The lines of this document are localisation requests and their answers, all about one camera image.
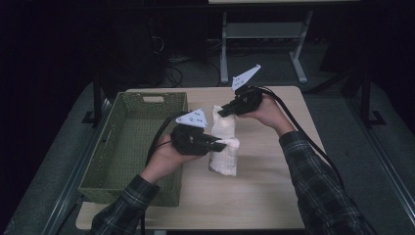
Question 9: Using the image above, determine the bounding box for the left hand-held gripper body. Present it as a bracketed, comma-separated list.
[169, 108, 219, 157]

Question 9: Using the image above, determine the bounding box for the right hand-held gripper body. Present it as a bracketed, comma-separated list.
[227, 64, 264, 117]

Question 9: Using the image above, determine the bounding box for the white towel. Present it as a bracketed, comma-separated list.
[208, 104, 241, 177]

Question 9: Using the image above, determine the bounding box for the person's right hand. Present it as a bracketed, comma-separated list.
[239, 94, 297, 137]

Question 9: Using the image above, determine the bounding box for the person's left hand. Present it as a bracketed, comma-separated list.
[140, 131, 201, 184]

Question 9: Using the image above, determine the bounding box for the green woven basket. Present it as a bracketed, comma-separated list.
[77, 91, 190, 208]

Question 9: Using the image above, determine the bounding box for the black metal stand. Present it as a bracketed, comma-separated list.
[81, 76, 103, 127]
[360, 70, 387, 128]

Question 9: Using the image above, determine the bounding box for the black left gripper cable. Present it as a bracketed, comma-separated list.
[140, 111, 190, 235]

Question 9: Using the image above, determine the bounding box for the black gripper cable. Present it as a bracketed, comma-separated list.
[140, 111, 190, 235]
[251, 85, 346, 192]

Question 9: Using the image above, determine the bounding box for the tangle of floor cables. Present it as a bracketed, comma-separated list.
[164, 55, 223, 88]

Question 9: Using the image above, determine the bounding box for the white metal desk frame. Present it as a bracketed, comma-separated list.
[207, 0, 360, 85]

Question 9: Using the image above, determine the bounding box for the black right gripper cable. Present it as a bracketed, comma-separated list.
[251, 85, 346, 192]

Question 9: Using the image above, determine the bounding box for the aluminium frame rail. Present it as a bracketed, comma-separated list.
[40, 97, 114, 235]
[346, 96, 415, 226]

